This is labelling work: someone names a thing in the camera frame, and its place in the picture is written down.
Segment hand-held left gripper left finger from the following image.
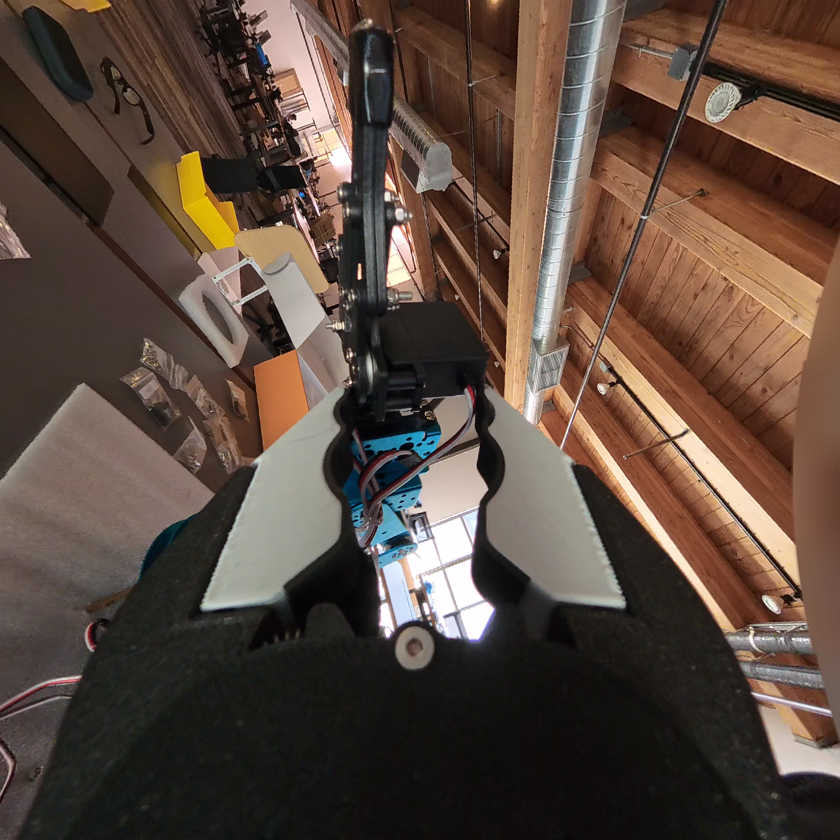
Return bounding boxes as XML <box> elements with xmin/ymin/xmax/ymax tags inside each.
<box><xmin>199</xmin><ymin>386</ymin><xmax>368</xmax><ymax>647</ymax></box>

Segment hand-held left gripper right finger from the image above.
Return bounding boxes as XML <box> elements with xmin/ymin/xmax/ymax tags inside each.
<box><xmin>472</xmin><ymin>386</ymin><xmax>627</xmax><ymax>641</ymax></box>

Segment blue toy robot arm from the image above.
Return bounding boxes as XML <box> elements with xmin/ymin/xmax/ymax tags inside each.
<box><xmin>141</xmin><ymin>18</ymin><xmax>490</xmax><ymax>592</ymax></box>

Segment large office window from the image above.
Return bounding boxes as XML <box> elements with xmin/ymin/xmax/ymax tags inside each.
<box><xmin>379</xmin><ymin>508</ymin><xmax>496</xmax><ymax>643</ymax></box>

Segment orange white cardboard box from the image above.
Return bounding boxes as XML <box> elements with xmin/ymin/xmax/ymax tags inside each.
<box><xmin>197</xmin><ymin>249</ymin><xmax>347</xmax><ymax>455</ymax></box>

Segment scattered clear screw bags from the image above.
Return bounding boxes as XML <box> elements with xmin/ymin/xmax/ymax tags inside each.
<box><xmin>0</xmin><ymin>200</ymin><xmax>253</xmax><ymax>473</ymax></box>

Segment brass rod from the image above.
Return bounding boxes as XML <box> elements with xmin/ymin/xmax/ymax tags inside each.
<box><xmin>87</xmin><ymin>587</ymin><xmax>142</xmax><ymax>613</ymax></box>

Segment white foam sheet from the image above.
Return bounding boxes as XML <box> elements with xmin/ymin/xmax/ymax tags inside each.
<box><xmin>0</xmin><ymin>382</ymin><xmax>232</xmax><ymax>840</ymax></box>

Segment clear acrylic stand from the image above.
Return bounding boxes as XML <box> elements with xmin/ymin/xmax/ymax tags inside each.
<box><xmin>209</xmin><ymin>258</ymin><xmax>265</xmax><ymax>308</ymax></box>

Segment grey metal pipe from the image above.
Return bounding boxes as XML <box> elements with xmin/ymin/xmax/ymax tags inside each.
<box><xmin>738</xmin><ymin>659</ymin><xmax>828</xmax><ymax>690</ymax></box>
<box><xmin>725</xmin><ymin>623</ymin><xmax>818</xmax><ymax>657</ymax></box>

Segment light wooden chair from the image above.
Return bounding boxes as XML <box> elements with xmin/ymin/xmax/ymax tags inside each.
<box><xmin>234</xmin><ymin>225</ymin><xmax>330</xmax><ymax>295</ymax></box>

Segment black ceiling rod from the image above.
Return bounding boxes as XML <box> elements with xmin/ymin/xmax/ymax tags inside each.
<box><xmin>563</xmin><ymin>0</ymin><xmax>731</xmax><ymax>454</ymax></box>

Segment rows of office workstations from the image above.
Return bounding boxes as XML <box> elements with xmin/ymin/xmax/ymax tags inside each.
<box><xmin>223</xmin><ymin>0</ymin><xmax>349</xmax><ymax>198</ymax></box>

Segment black eyeglasses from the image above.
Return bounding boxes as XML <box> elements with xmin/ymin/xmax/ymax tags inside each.
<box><xmin>98</xmin><ymin>56</ymin><xmax>157</xmax><ymax>147</ymax></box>

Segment round white track light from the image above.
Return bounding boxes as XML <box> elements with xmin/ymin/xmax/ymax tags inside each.
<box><xmin>703</xmin><ymin>82</ymin><xmax>746</xmax><ymax>123</ymax></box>

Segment dark blue glasses case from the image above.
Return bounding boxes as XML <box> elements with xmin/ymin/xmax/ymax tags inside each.
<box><xmin>21</xmin><ymin>5</ymin><xmax>96</xmax><ymax>104</ymax></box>

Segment red white black servo cable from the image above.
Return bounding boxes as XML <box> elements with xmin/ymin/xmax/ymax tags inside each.
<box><xmin>0</xmin><ymin>616</ymin><xmax>111</xmax><ymax>791</ymax></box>
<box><xmin>353</xmin><ymin>387</ymin><xmax>479</xmax><ymax>549</ymax></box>

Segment white foam ring block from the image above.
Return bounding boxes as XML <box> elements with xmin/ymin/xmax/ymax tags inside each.
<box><xmin>177</xmin><ymin>274</ymin><xmax>250</xmax><ymax>368</ymax></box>

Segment silver spiral ventilation duct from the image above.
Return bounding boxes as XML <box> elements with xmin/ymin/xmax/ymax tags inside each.
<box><xmin>523</xmin><ymin>0</ymin><xmax>626</xmax><ymax>426</ymax></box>

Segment wide silver ventilation duct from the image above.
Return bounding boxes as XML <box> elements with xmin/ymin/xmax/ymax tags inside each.
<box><xmin>390</xmin><ymin>97</ymin><xmax>455</xmax><ymax>194</ymax></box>

